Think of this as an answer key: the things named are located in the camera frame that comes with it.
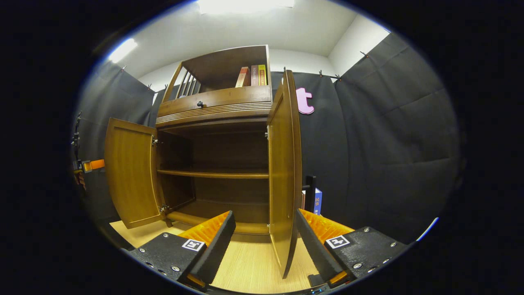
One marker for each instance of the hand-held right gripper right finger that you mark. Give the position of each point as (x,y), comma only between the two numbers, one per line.
(315,250)

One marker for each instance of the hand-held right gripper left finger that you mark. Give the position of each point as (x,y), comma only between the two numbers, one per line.
(215,250)

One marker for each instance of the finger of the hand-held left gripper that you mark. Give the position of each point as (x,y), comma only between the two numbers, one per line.
(96,164)

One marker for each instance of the wooden shoe cabinet door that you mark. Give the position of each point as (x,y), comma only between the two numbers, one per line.
(131,172)
(284,172)

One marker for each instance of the wooden double-door shoe cabinet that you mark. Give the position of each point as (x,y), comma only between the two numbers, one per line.
(213,151)

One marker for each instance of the metal door hinge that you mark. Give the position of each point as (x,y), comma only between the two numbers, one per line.
(154,141)
(164,208)

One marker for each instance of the blue thick book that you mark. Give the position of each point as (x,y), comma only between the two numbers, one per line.
(318,201)

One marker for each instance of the reddish brown thick book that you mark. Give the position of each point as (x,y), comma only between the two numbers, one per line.
(303,200)

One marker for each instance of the wooden inner shelf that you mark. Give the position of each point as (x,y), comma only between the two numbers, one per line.
(213,174)

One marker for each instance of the small ceiling light panel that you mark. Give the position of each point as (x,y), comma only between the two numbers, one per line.
(122,50)

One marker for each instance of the black backdrop cloth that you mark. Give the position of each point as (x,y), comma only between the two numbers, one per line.
(389,143)

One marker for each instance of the red book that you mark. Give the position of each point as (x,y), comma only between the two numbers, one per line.
(243,78)

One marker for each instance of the large ceiling light panel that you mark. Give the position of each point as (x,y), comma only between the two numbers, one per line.
(245,6)

